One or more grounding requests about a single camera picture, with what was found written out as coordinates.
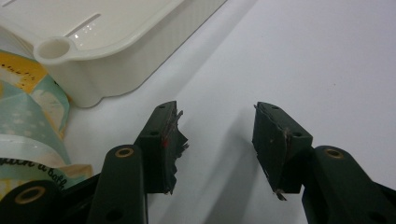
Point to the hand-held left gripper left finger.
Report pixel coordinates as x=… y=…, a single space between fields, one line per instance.
x=158 y=155

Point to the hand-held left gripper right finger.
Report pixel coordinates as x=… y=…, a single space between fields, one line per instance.
x=277 y=146

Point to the cream plastic basket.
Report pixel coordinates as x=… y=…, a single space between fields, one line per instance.
x=102 y=46

